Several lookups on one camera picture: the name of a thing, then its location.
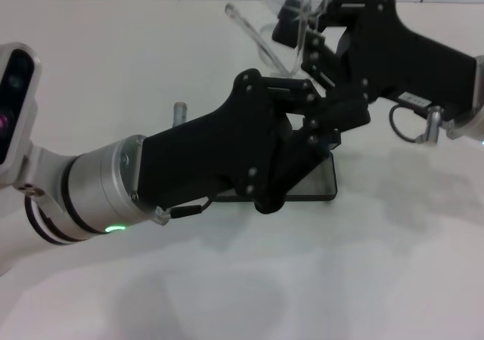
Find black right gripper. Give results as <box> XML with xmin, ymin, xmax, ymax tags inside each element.
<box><xmin>263</xmin><ymin>0</ymin><xmax>478</xmax><ymax>130</ymax></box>

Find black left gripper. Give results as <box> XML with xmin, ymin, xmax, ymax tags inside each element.
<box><xmin>137</xmin><ymin>69</ymin><xmax>342</xmax><ymax>215</ymax></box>

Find clear transparent glasses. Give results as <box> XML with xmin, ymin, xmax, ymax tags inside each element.
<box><xmin>225</xmin><ymin>0</ymin><xmax>334</xmax><ymax>79</ymax></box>

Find black glasses case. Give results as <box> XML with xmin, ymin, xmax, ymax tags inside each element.
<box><xmin>215</xmin><ymin>130</ymin><xmax>338</xmax><ymax>202</ymax></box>

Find right silver connector plug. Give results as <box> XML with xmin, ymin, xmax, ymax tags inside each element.
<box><xmin>422</xmin><ymin>105</ymin><xmax>444</xmax><ymax>145</ymax></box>

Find silver connector plug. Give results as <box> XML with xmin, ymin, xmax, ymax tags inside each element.
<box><xmin>172</xmin><ymin>100</ymin><xmax>189</xmax><ymax>128</ymax></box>
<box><xmin>422</xmin><ymin>105</ymin><xmax>444</xmax><ymax>145</ymax></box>

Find left silver connector plug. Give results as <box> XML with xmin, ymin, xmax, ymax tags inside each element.
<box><xmin>172</xmin><ymin>100</ymin><xmax>189</xmax><ymax>128</ymax></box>

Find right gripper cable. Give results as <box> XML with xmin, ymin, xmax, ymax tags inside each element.
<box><xmin>388</xmin><ymin>103</ymin><xmax>429</xmax><ymax>144</ymax></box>

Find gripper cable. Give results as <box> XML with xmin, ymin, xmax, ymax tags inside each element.
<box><xmin>388</xmin><ymin>103</ymin><xmax>429</xmax><ymax>144</ymax></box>
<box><xmin>152</xmin><ymin>197</ymin><xmax>216</xmax><ymax>227</ymax></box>

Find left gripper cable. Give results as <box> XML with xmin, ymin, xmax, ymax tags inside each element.
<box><xmin>152</xmin><ymin>197</ymin><xmax>216</xmax><ymax>227</ymax></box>

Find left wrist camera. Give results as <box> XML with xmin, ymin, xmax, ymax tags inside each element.
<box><xmin>0</xmin><ymin>42</ymin><xmax>42</xmax><ymax>187</ymax></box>

